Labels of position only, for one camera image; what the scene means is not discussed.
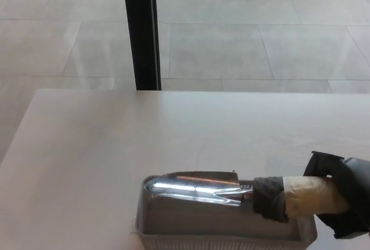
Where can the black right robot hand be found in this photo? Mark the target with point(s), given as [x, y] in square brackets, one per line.
[354, 186]

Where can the grey perforated plastic basket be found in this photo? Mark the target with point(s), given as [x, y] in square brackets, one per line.
[306, 227]

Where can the black vertical window frame post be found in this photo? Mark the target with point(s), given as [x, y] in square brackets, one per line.
[143, 30]

